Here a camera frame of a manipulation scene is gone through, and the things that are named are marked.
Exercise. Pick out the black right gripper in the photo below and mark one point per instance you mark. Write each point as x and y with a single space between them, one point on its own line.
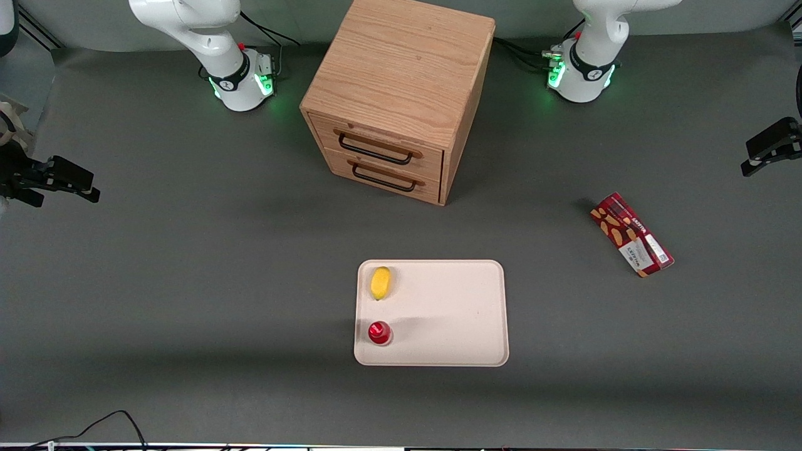
20 173

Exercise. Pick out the red cookie box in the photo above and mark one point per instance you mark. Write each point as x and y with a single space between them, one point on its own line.
630 235

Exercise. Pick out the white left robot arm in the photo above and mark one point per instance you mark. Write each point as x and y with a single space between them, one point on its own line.
589 69

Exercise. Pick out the beige plastic tray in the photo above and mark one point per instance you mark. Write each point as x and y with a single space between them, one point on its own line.
451 313

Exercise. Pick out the wooden drawer front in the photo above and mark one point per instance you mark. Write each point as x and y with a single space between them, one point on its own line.
382 178
376 145

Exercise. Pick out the yellow lemon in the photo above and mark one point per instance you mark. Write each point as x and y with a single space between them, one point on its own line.
380 283

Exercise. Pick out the wooden drawer cabinet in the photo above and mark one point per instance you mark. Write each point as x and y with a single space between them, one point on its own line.
401 69

